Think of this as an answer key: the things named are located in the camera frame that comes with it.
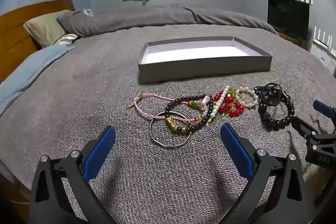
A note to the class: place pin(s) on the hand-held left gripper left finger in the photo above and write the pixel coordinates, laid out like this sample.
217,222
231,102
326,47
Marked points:
101,153

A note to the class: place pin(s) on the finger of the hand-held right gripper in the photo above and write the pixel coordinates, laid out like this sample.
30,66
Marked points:
304,127
323,108

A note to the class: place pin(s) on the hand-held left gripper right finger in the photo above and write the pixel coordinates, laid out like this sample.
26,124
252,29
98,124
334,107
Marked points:
236,153

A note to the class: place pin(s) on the silver bangle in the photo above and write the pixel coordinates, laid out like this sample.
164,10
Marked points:
168,146

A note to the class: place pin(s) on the shallow grey cardboard box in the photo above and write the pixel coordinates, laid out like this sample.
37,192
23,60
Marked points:
204,69

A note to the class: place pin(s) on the white pearl strand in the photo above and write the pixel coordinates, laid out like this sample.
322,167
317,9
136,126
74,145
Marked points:
218,106

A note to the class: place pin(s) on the white router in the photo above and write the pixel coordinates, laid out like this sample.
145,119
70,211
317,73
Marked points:
321,48

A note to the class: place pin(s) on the grey bedspread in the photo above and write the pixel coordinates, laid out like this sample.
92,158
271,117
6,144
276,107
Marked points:
105,82

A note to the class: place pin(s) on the wooden desk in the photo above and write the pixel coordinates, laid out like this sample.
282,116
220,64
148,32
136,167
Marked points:
291,39

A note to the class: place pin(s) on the black monitor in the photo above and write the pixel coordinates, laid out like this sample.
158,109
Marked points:
287,15

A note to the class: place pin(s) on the light blue blanket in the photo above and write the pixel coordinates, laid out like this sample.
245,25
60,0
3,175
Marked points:
26,69

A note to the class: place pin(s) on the striped pillow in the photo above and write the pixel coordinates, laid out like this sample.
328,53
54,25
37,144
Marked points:
65,39

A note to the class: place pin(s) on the olive green pillow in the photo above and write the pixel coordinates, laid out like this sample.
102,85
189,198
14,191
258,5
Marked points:
44,27

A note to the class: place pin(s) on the white plastic bag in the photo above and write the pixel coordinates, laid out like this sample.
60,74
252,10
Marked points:
88,12

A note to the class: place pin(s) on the rolled grey duvet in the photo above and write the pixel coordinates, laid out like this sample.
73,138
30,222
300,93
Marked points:
157,18

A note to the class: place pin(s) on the wooden headboard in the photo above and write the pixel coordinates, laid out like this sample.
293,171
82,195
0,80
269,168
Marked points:
15,29

